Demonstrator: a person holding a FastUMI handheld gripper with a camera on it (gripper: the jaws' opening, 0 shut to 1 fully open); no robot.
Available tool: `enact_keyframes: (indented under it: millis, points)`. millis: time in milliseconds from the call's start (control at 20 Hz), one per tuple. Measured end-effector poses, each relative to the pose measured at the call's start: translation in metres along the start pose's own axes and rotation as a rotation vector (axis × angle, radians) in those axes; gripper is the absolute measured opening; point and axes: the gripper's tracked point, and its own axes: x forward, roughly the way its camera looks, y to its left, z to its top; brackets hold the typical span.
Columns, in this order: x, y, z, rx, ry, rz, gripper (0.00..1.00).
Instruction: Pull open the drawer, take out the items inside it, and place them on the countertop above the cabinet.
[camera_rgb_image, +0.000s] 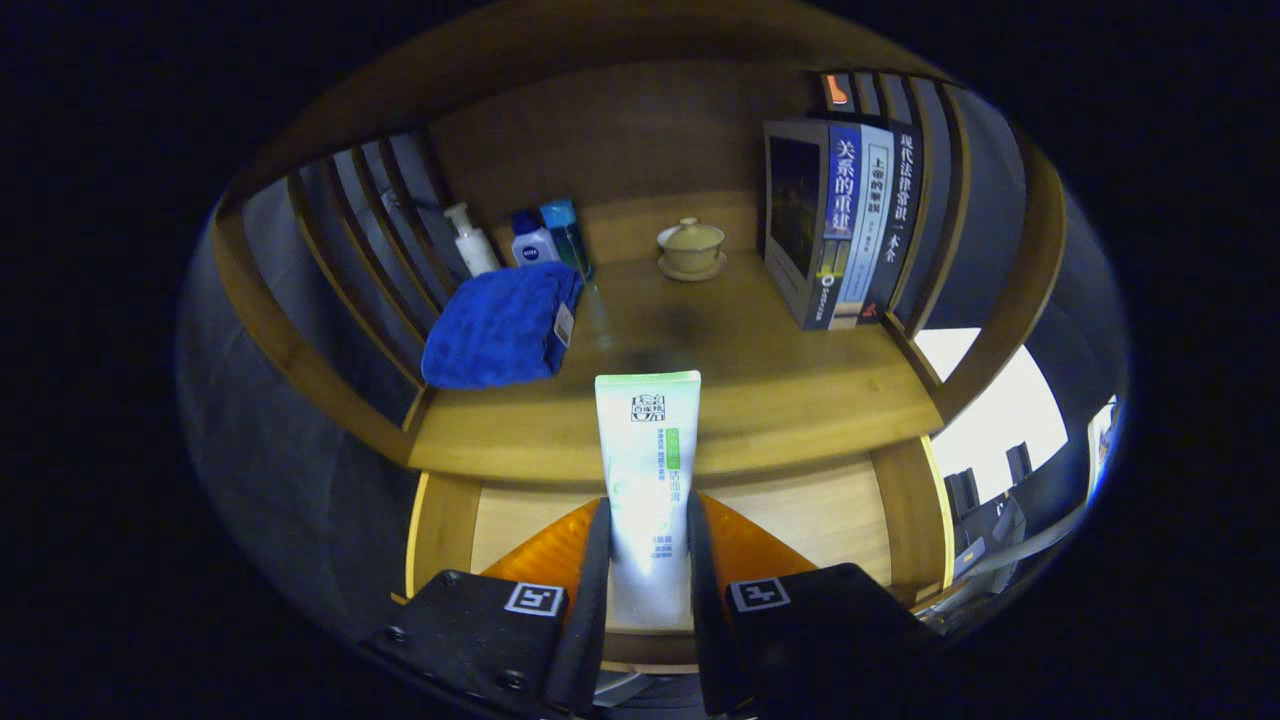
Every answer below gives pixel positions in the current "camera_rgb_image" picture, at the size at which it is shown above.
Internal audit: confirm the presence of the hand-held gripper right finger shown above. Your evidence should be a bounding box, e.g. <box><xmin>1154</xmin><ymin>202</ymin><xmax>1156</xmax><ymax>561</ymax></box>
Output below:
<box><xmin>685</xmin><ymin>490</ymin><xmax>941</xmax><ymax>720</ymax></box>

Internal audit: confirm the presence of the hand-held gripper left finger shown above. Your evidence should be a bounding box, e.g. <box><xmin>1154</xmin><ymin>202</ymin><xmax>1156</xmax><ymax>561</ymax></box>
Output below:
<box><xmin>365</xmin><ymin>495</ymin><xmax>613</xmax><ymax>720</ymax></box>

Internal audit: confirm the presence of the white facial cleanser tube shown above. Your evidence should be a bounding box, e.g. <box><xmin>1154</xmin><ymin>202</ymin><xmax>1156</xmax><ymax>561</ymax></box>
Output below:
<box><xmin>594</xmin><ymin>371</ymin><xmax>703</xmax><ymax>633</ymax></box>

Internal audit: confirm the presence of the wooden drawer with black knob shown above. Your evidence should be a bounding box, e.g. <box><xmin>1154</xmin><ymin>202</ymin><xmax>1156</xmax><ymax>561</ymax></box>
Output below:
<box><xmin>405</xmin><ymin>435</ymin><xmax>956</xmax><ymax>673</ymax></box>

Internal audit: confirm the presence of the wooden countertop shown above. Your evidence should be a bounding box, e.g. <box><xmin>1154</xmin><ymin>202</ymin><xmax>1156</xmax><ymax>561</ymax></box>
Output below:
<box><xmin>408</xmin><ymin>250</ymin><xmax>946</xmax><ymax>488</ymax></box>

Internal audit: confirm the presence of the white filing cabinet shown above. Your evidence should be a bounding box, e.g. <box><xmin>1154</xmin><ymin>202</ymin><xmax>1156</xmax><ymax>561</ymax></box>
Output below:
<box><xmin>915</xmin><ymin>328</ymin><xmax>1071</xmax><ymax>521</ymax></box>

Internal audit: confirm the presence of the blue folded towel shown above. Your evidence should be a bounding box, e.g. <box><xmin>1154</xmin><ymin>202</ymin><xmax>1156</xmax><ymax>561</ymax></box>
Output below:
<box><xmin>421</xmin><ymin>262</ymin><xmax>583</xmax><ymax>390</ymax></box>

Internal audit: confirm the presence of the beige lidded teacup with saucer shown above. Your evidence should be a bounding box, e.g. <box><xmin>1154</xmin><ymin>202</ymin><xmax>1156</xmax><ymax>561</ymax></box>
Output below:
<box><xmin>656</xmin><ymin>217</ymin><xmax>729</xmax><ymax>283</ymax></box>

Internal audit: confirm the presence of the white bottle with blue cap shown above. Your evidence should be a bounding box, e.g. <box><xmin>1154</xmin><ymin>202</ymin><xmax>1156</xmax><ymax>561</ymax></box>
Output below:
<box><xmin>510</xmin><ymin>209</ymin><xmax>561</xmax><ymax>268</ymax></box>

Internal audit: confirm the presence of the teal blue bottle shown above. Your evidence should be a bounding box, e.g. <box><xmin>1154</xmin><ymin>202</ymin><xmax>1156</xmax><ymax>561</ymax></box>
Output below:
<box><xmin>540</xmin><ymin>199</ymin><xmax>595</xmax><ymax>283</ymax></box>

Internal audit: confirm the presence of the white pump bottle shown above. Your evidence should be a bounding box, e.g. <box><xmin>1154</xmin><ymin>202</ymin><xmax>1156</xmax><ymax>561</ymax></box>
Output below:
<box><xmin>443</xmin><ymin>203</ymin><xmax>501</xmax><ymax>278</ymax></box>

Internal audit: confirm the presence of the blue spine book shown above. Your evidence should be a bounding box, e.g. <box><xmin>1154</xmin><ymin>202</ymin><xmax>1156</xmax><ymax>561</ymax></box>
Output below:
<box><xmin>764</xmin><ymin>120</ymin><xmax>863</xmax><ymax>332</ymax></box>

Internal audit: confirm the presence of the light grey spine book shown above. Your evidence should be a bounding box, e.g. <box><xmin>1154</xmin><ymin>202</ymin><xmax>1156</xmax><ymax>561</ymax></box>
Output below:
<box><xmin>832</xmin><ymin>125</ymin><xmax>896</xmax><ymax>329</ymax></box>

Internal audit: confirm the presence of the black spine book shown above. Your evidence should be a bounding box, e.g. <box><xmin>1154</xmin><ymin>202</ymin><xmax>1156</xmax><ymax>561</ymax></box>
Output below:
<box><xmin>860</xmin><ymin>122</ymin><xmax>926</xmax><ymax>323</ymax></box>

